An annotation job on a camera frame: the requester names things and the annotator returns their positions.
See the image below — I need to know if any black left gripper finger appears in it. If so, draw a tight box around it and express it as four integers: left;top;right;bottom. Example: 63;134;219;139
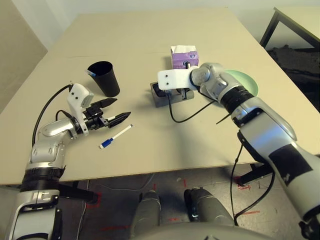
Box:
107;111;132;129
90;97;118;109

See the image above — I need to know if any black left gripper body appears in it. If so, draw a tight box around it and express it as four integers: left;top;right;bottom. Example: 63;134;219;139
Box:
82;106;111;131

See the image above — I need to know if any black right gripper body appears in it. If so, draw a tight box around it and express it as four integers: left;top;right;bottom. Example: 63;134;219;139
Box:
178;87;192;101

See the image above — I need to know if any white marker with blue cap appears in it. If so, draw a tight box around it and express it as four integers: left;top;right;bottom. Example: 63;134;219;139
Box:
99;124;134;150

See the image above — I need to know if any grey glasses case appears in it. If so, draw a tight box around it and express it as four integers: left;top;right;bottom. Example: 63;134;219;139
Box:
149;81;195;108

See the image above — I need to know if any light green plate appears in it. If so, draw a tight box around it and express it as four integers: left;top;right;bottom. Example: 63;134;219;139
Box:
219;69;259;97

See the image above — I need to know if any black plastic cup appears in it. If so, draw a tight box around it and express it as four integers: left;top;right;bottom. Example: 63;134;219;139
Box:
86;60;121;98

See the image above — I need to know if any purple tissue pack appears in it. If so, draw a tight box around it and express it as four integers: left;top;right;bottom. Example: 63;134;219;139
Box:
170;44;200;70

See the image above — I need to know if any black table foot bar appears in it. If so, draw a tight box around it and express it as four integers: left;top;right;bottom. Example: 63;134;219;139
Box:
57;182;100;203
239;163;273;185

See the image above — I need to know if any grey robot left leg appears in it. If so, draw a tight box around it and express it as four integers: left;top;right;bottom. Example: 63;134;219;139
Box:
132;190;161;228

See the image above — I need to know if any grey robot leg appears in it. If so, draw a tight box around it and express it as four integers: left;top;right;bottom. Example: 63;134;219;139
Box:
184;186;235;226
132;190;161;228

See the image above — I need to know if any grey robot right leg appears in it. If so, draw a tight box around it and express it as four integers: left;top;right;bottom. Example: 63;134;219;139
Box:
184;186;235;226

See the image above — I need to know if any grey robot torso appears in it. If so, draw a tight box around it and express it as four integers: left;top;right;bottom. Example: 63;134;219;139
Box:
129;223;276;240

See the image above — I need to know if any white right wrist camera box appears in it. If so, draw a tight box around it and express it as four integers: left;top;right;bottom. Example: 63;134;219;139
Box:
157;66;198;91

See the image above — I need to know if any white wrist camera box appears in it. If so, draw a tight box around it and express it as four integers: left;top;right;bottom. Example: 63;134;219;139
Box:
157;66;198;91
66;83;95;137

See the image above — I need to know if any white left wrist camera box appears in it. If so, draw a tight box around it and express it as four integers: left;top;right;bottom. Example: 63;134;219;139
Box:
66;83;95;137

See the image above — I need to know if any black left camera cable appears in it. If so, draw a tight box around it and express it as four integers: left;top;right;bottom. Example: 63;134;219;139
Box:
32;84;73;146

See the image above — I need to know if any white floor cable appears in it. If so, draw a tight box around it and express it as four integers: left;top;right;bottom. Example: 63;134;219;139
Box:
96;173;156;193

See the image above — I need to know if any side table with black frame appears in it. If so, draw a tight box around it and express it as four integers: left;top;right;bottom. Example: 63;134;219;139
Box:
259;6;320;50

